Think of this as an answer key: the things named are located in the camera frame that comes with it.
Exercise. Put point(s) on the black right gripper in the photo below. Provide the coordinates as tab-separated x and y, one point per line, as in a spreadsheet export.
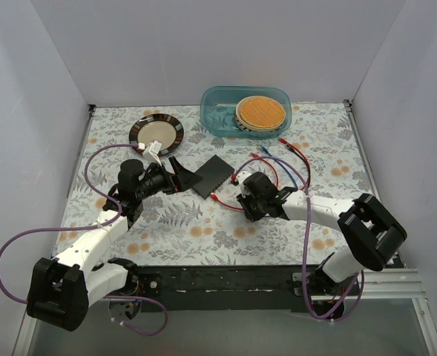
248	206

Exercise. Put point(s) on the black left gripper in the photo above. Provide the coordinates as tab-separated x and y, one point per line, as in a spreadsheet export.
174	177

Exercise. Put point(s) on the black network switch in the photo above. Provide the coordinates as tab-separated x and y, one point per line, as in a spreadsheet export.
214	173

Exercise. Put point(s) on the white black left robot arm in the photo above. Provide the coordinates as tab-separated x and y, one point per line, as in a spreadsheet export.
84	252

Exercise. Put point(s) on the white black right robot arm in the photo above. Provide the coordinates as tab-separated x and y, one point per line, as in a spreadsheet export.
371	233

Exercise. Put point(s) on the dark rimmed beige plate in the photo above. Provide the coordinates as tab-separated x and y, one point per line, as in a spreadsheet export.
165	128

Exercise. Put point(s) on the floral patterned table mat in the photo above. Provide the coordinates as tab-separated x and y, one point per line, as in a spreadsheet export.
184	229

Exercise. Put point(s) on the striped bowl in container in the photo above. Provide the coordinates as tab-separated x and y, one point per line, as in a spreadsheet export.
248	124

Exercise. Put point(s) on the teal transparent plastic container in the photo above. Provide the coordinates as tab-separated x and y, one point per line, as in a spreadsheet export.
245	112

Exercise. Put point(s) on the orange woven round coaster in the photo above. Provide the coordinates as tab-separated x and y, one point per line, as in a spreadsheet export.
261	111

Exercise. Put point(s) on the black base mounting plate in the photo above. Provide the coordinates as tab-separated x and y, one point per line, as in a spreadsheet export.
212	288

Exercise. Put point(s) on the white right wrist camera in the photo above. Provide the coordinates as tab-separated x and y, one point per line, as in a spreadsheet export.
239	178

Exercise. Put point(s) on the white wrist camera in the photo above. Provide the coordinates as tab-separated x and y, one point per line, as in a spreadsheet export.
150	152
239	178

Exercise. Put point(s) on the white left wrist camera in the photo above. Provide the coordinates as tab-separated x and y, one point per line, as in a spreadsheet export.
150	152

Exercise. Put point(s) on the aluminium frame rail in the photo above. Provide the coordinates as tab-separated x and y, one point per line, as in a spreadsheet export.
393	283

